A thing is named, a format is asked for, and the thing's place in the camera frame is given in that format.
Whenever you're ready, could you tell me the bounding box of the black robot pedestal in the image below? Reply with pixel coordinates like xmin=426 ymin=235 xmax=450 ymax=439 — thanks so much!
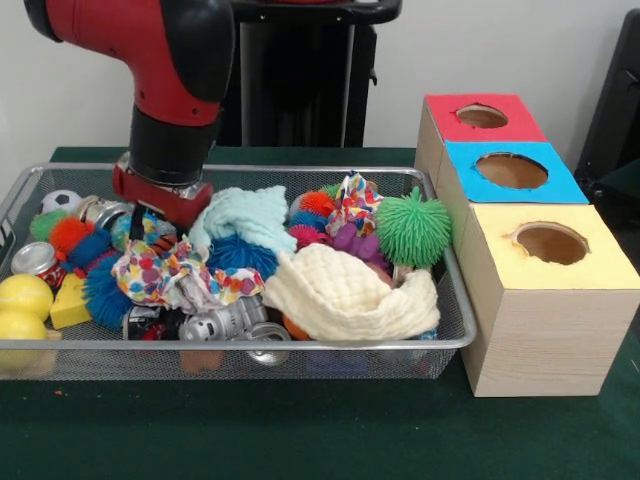
xmin=219 ymin=0 xmax=404 ymax=148

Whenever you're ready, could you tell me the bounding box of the small soccer ball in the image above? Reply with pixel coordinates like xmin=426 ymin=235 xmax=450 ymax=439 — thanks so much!
xmin=39 ymin=188 xmax=84 ymax=215

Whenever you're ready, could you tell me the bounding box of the black chair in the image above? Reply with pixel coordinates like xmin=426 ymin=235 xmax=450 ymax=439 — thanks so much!
xmin=574 ymin=8 xmax=640 ymax=201

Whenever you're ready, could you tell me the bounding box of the blue spiky ball with eyes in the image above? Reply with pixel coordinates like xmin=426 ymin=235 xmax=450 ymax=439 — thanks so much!
xmin=82 ymin=249 xmax=132 ymax=330

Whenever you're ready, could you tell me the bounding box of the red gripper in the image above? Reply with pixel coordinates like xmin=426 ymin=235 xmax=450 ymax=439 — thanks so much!
xmin=112 ymin=162 xmax=214 ymax=247

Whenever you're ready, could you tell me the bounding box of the large green spiky ball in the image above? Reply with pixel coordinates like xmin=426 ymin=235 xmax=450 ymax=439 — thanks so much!
xmin=374 ymin=186 xmax=453 ymax=269

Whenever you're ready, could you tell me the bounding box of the plain blue spiky ball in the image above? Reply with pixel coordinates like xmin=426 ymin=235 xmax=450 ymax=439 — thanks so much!
xmin=207 ymin=234 xmax=279 ymax=281

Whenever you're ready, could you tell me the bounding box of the dark green table cloth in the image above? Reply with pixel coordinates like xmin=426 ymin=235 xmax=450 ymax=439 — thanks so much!
xmin=0 ymin=144 xmax=640 ymax=480

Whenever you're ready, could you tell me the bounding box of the mint waffle cloth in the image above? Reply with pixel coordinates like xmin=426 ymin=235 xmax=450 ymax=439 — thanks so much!
xmin=188 ymin=184 xmax=297 ymax=254

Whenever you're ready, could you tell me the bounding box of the wooden box with three holes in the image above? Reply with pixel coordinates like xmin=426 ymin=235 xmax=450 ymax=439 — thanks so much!
xmin=414 ymin=92 xmax=640 ymax=399

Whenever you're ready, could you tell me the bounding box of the colourful patterned cloth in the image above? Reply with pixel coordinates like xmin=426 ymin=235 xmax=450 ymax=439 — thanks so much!
xmin=324 ymin=171 xmax=385 ymax=237
xmin=110 ymin=238 xmax=266 ymax=314

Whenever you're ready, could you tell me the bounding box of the shallow silver mesh bin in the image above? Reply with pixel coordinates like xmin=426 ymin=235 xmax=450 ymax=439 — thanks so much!
xmin=0 ymin=162 xmax=479 ymax=382

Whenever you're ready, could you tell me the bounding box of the yellow ball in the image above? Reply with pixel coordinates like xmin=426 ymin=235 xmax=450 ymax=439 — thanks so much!
xmin=0 ymin=309 xmax=50 ymax=341

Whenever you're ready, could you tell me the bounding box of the silver robot toy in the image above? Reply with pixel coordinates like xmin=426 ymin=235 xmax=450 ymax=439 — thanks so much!
xmin=178 ymin=295 xmax=269 ymax=341

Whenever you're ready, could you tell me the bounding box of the cream waffle cloth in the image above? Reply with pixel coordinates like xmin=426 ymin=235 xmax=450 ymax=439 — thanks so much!
xmin=262 ymin=243 xmax=441 ymax=341

